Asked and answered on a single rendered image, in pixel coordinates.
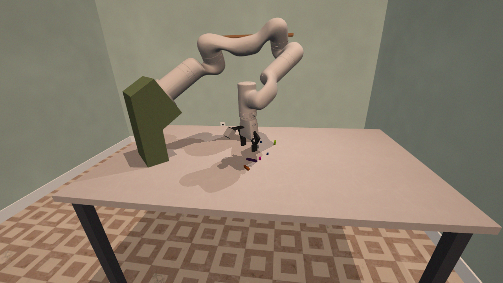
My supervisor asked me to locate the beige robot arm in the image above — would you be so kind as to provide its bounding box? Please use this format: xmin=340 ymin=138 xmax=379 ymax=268
xmin=156 ymin=18 xmax=304 ymax=119

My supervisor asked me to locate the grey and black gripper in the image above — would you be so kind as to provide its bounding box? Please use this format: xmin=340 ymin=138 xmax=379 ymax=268
xmin=238 ymin=117 xmax=260 ymax=152

